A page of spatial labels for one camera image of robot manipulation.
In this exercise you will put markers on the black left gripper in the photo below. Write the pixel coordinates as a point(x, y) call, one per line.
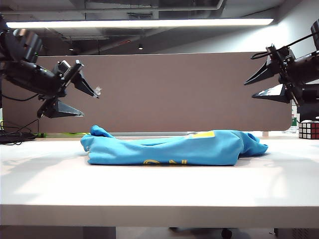
point(63, 85)

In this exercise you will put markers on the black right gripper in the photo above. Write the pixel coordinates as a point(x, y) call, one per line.
point(282, 59)

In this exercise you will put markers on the blue patterned soccer jersey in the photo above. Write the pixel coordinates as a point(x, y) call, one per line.
point(162, 152)

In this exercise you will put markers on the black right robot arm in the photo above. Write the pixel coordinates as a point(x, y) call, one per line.
point(307, 63)

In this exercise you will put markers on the clear plastic water bottle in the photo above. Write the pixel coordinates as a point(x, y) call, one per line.
point(294, 120)

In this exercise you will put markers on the Rubik's cube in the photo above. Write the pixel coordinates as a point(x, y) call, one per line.
point(309, 130)

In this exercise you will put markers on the small ceiling spot lamp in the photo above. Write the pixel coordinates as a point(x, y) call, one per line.
point(140, 46)

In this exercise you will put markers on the brown desk divider panel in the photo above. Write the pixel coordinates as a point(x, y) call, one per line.
point(162, 99)

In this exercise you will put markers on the long ceiling light strip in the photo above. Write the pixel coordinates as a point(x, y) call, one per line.
point(137, 23)

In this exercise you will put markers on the black chair caster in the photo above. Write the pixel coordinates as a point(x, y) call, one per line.
point(226, 233)

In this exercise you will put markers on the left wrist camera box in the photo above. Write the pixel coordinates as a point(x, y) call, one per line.
point(64, 66)

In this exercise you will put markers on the white divider foot bracket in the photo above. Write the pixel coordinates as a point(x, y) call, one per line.
point(265, 133)

